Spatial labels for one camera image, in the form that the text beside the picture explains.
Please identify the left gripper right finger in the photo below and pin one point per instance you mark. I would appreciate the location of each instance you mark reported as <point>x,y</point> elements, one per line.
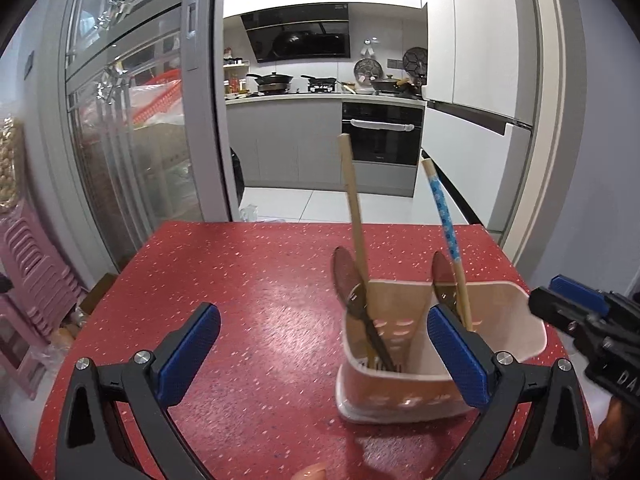
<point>555,440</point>

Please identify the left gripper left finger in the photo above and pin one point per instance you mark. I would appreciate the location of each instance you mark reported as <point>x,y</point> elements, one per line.
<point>92,439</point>

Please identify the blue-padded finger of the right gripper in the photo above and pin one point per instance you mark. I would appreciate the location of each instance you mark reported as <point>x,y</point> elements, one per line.
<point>579,293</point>

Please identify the beige perforated utensil holder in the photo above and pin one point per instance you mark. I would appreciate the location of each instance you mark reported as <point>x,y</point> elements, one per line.
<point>422,389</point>

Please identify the dark brown plastic spoon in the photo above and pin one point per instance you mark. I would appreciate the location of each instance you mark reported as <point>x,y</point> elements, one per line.
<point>352,291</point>

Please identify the plain bamboo chopstick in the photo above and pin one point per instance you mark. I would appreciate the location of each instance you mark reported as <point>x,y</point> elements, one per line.
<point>349,176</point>

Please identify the person's right hand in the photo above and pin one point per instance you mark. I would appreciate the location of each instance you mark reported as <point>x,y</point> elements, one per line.
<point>615,453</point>

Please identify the pink plastic stool stack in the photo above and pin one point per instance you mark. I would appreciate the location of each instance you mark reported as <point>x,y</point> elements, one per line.
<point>38,290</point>

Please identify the blue dotted chopstick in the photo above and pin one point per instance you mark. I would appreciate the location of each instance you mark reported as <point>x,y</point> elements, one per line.
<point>463,302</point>

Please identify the black built-in oven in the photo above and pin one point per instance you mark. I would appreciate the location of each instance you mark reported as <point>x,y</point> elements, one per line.
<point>387,134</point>

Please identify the white refrigerator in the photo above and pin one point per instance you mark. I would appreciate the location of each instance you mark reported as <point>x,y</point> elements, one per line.
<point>481,88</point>

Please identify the grey kitchen base cabinet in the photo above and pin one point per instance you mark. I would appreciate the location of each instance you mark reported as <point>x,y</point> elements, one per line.
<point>290,141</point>

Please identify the bag of white balls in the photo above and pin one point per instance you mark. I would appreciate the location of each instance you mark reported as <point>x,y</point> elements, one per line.
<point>12,164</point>

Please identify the glass door display cabinet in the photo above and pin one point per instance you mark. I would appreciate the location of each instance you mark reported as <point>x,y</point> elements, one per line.
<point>143,101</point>

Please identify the black frying pan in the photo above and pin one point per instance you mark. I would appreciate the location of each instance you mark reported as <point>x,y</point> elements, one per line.
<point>320,84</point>

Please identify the black wok on stove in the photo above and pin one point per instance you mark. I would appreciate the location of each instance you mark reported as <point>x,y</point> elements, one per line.
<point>273,83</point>

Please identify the black range hood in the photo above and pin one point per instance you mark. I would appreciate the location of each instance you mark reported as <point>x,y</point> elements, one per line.
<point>302,32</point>

